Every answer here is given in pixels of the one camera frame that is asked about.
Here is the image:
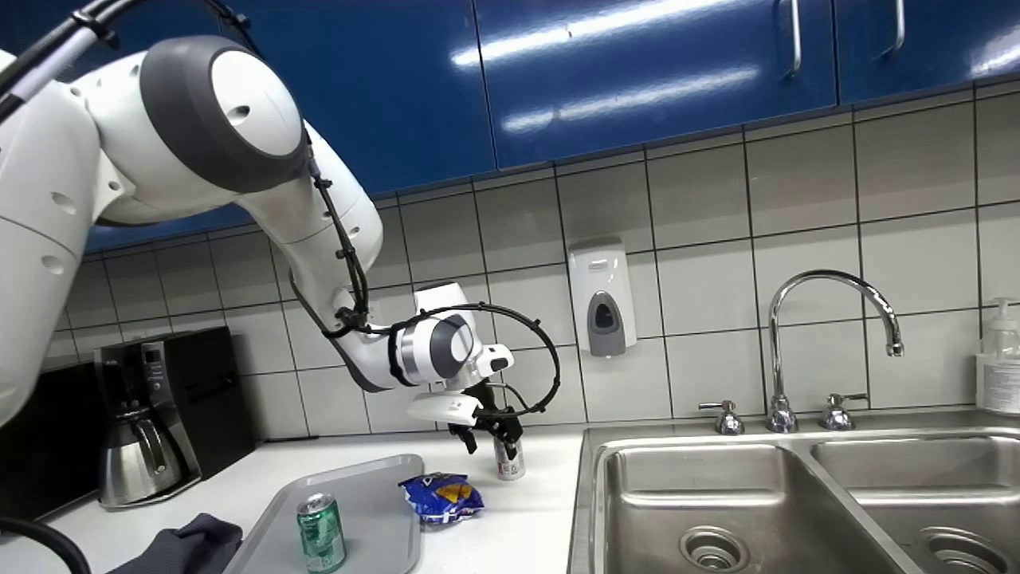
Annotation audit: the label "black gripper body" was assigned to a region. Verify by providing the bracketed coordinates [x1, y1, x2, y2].
[450, 408, 524, 435]

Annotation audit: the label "green soda can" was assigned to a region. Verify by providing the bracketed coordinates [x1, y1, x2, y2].
[295, 495, 347, 574]

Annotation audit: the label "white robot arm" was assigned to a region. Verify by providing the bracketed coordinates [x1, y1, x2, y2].
[0, 31, 519, 444]

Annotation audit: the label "gray plastic tray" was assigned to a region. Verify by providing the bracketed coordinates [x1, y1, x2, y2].
[223, 451, 425, 574]

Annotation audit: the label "blue chip bag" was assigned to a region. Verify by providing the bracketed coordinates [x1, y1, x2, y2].
[402, 470, 484, 527]

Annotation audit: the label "white soap dispenser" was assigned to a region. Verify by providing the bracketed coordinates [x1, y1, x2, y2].
[572, 241, 636, 357]

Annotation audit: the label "dark blue cloth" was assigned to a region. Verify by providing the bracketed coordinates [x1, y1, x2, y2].
[107, 512, 241, 574]

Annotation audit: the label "stainless steel sink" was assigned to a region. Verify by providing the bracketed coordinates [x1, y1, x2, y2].
[566, 427, 1020, 574]

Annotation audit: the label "black steel coffee maker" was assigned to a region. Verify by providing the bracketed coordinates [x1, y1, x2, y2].
[94, 325, 257, 509]

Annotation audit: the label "chrome faucet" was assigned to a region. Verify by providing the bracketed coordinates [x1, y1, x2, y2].
[694, 267, 909, 435]

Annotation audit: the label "blue upper cabinets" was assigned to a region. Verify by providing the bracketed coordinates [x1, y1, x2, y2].
[0, 0, 1020, 259]

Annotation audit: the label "black microwave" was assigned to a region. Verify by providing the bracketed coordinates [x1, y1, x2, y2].
[0, 363, 105, 519]

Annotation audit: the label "clear hand soap bottle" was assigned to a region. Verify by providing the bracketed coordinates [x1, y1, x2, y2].
[974, 298, 1020, 413]

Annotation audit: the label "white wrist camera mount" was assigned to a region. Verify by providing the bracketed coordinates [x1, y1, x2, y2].
[409, 393, 484, 427]

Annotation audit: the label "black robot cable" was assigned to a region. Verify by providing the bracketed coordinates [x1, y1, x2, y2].
[0, 0, 565, 416]

